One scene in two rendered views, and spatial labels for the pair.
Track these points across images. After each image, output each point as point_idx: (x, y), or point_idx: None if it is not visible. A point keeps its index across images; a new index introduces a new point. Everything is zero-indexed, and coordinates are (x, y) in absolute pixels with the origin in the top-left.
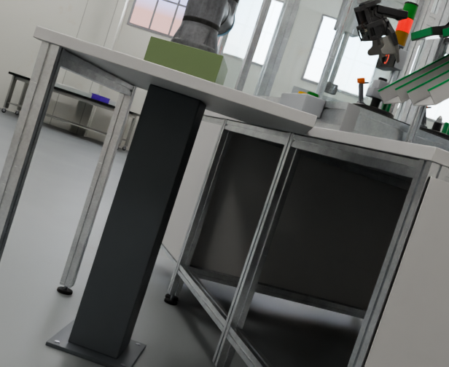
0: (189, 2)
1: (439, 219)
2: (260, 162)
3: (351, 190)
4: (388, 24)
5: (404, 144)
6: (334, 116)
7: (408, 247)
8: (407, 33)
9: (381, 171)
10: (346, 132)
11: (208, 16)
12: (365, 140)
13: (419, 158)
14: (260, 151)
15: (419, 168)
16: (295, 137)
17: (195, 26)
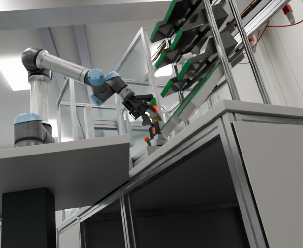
0: (15, 132)
1: (257, 149)
2: (112, 234)
3: (173, 225)
4: (145, 102)
5: (198, 119)
6: (142, 160)
7: (252, 180)
8: None
9: (184, 203)
10: (154, 151)
11: (31, 134)
12: (170, 143)
13: (215, 116)
14: (109, 227)
15: (220, 123)
16: (124, 186)
17: (24, 142)
